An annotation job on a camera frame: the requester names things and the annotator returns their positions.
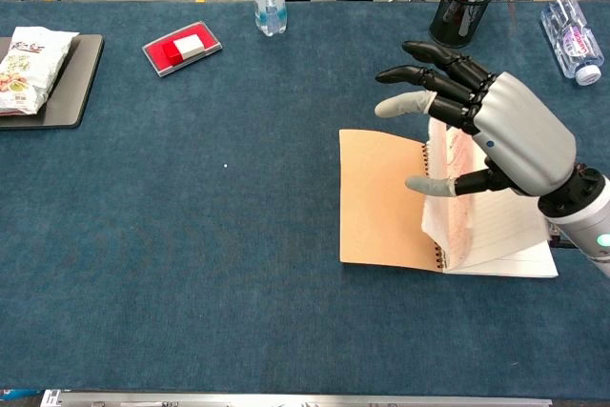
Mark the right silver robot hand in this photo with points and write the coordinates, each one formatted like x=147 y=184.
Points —
x=519 y=135

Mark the tan spiral notebook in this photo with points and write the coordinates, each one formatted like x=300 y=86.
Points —
x=381 y=202

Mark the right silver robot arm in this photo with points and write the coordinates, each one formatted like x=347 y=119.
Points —
x=581 y=221

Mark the black mesh pen holder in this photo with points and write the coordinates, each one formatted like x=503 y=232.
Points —
x=453 y=33

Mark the clear bottle with pink label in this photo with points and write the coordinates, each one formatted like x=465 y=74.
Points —
x=572 y=40

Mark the red and white block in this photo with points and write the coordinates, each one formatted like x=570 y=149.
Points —
x=188 y=47

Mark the red stamp pad tray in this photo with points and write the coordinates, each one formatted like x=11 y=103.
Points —
x=155 y=56

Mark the dark grey tray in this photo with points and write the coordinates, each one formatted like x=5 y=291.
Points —
x=76 y=87

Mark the white snack bag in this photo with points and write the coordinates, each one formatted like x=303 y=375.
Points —
x=28 y=68

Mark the teal box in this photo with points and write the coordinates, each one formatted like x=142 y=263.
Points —
x=16 y=395

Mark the aluminium rail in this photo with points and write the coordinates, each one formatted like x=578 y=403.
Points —
x=286 y=400

